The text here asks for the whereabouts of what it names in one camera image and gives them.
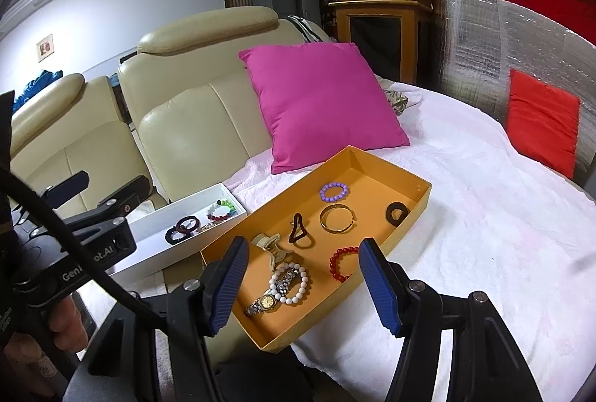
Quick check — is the multicolour bead bracelet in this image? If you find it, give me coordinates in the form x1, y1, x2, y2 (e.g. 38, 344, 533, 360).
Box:
205, 198, 237, 224

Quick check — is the patterned beige cloth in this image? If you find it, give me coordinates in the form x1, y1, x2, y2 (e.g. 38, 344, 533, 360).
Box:
385, 90, 409, 115

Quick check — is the white bead bracelet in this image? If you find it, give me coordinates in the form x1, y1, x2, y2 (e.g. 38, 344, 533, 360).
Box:
267, 260, 311, 306

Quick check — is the gold metal bangle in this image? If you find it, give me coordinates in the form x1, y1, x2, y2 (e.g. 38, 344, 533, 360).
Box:
319, 203, 356, 234

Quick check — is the white cardboard box lid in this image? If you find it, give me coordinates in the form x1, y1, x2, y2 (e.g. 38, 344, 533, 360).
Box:
108, 184, 247, 285

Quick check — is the person's left hand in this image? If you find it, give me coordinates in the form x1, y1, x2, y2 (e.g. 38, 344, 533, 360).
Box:
4, 294, 90, 398

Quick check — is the cream leather sofa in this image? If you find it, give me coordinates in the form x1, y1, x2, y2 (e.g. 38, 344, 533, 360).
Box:
8, 5, 337, 222

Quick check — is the magenta pillow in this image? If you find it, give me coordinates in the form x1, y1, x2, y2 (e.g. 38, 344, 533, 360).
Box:
238, 42, 410, 175

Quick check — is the purple bead bracelet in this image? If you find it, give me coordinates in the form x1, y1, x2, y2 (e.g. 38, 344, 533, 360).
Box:
318, 181, 351, 203

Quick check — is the small red cushion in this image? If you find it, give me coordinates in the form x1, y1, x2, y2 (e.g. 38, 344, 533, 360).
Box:
505, 69, 581, 179

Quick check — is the black wide ring bangle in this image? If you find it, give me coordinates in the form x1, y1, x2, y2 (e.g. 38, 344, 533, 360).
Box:
385, 201, 410, 227

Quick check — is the orange cardboard tray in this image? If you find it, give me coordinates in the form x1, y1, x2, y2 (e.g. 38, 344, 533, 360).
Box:
201, 147, 431, 352

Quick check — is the dark red bracelet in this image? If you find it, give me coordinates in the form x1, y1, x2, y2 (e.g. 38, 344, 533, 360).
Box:
175, 214, 202, 238

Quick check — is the black elastic hair tie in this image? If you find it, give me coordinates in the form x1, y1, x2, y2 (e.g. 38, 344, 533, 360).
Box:
287, 212, 309, 246

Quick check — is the silver gold wristwatch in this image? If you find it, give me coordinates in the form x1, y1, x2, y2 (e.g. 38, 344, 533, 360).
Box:
244, 263, 303, 317

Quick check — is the white textured blanket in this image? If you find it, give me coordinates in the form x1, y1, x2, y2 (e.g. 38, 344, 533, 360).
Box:
224, 78, 595, 401

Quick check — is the black scrunchie bracelet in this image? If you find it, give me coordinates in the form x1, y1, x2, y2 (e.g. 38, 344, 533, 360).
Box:
164, 224, 188, 246

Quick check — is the beige hair claw clip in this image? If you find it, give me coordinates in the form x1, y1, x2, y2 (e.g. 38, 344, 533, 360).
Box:
251, 232, 293, 272

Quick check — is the silver foil insulation panel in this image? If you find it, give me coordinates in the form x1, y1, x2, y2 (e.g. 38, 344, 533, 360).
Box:
433, 0, 595, 187

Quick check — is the red bead bracelet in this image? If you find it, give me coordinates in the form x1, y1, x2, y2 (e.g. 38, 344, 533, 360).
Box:
329, 246, 362, 284

